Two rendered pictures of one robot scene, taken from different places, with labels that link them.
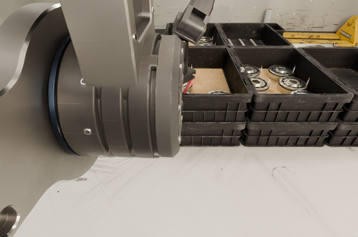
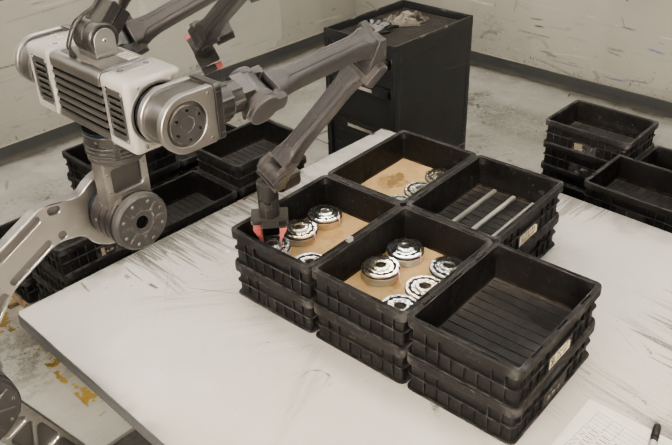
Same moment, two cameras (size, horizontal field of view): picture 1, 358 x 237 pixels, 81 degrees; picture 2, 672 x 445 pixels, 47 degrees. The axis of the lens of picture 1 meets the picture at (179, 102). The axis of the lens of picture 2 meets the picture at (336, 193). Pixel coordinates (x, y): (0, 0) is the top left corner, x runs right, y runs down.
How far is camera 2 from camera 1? 1.67 m
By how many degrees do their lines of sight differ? 35
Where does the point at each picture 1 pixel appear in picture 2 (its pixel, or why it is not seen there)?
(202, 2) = (280, 154)
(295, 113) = (357, 313)
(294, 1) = not seen: outside the picture
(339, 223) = (300, 430)
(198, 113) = (268, 267)
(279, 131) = (348, 332)
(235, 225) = (221, 379)
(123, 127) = (104, 222)
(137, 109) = (108, 217)
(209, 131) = (281, 296)
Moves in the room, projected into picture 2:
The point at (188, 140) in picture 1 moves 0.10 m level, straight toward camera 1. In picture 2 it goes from (264, 298) to (236, 315)
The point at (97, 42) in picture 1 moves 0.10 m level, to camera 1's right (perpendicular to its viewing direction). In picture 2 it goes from (101, 191) to (127, 205)
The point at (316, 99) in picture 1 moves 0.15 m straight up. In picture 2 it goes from (365, 300) to (364, 248)
